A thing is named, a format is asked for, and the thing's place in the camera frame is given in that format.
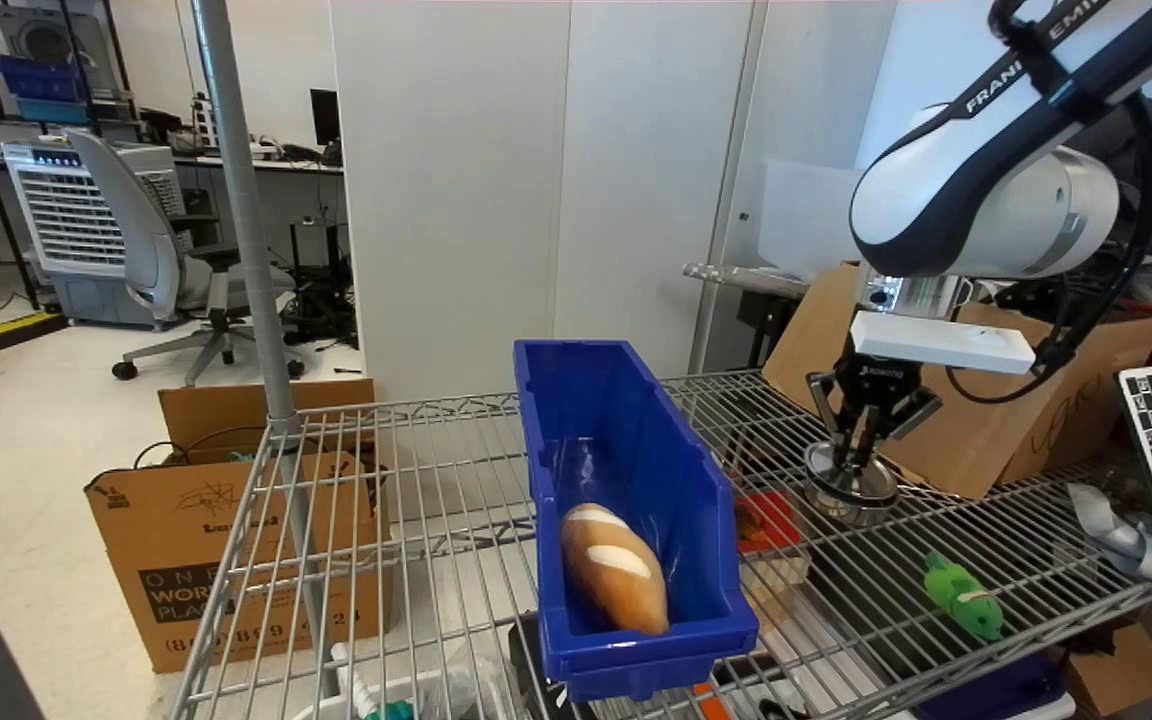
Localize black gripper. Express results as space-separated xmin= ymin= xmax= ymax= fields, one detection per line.
xmin=807 ymin=348 xmax=946 ymax=483

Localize silver pot lid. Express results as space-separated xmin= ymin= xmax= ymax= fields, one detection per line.
xmin=801 ymin=441 xmax=903 ymax=492

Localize red object under shelf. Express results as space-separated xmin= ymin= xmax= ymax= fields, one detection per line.
xmin=732 ymin=487 xmax=807 ymax=559

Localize large open cardboard box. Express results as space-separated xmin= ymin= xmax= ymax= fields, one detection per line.
xmin=873 ymin=300 xmax=1152 ymax=503

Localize green plastic toy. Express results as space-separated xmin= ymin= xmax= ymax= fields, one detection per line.
xmin=920 ymin=554 xmax=1008 ymax=645

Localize blue plastic storage bin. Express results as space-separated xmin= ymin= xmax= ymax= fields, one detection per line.
xmin=510 ymin=337 xmax=763 ymax=709

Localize grey bent object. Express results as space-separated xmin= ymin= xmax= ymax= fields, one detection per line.
xmin=1065 ymin=476 xmax=1152 ymax=590

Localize toy bread loaf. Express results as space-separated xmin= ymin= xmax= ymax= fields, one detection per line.
xmin=557 ymin=501 xmax=675 ymax=641

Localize dark blue object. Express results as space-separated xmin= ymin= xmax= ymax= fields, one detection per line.
xmin=913 ymin=654 xmax=1070 ymax=720

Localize grey metal shelf pole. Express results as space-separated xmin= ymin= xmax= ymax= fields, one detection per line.
xmin=685 ymin=0 xmax=772 ymax=382
xmin=192 ymin=0 xmax=306 ymax=437

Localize orange tube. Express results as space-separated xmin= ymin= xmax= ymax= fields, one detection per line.
xmin=692 ymin=682 xmax=737 ymax=720

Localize small brown cardboard box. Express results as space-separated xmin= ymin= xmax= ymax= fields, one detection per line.
xmin=1062 ymin=616 xmax=1152 ymax=720

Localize small plain cardboard box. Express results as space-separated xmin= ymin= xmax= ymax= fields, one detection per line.
xmin=155 ymin=376 xmax=379 ymax=467

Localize printed cardboard box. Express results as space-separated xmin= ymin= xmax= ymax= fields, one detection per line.
xmin=86 ymin=448 xmax=388 ymax=676

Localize white slotted-back office chair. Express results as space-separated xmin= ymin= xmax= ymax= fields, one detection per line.
xmin=0 ymin=123 xmax=309 ymax=387

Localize small blue bin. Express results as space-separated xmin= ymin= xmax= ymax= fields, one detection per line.
xmin=0 ymin=52 xmax=79 ymax=110

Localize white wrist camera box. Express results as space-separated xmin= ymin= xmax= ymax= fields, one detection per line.
xmin=850 ymin=309 xmax=1041 ymax=382

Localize metal wire shelf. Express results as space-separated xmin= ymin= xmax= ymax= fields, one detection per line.
xmin=170 ymin=364 xmax=1152 ymax=720

